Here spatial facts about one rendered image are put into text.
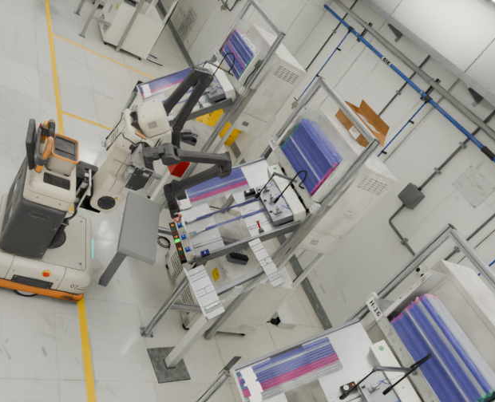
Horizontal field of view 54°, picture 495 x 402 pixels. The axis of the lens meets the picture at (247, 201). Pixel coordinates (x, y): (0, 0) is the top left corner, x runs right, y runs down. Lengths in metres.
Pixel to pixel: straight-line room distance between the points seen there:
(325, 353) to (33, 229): 1.71
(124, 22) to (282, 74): 3.47
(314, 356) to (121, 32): 5.61
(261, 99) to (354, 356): 2.41
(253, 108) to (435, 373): 2.70
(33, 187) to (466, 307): 2.22
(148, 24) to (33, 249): 4.78
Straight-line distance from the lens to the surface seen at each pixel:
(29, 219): 2.92
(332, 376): 2.59
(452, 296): 2.60
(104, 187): 2.96
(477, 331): 2.54
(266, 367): 2.62
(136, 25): 7.27
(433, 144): 4.51
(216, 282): 3.37
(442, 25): 5.01
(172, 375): 3.41
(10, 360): 3.05
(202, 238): 3.16
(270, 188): 3.29
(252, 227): 3.15
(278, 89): 4.28
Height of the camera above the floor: 2.45
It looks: 25 degrees down
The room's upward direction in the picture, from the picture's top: 38 degrees clockwise
